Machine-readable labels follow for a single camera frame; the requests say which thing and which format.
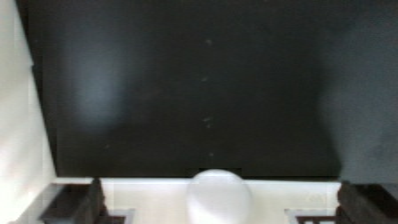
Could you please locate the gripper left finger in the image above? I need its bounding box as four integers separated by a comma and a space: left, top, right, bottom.
39, 179, 107, 224

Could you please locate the white drawer cabinet frame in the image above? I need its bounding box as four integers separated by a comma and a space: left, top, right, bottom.
0, 0, 55, 224

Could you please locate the white front drawer box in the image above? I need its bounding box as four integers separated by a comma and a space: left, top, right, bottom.
52, 168, 345, 224

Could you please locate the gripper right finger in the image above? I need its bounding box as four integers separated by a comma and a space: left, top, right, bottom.
336, 182, 398, 224

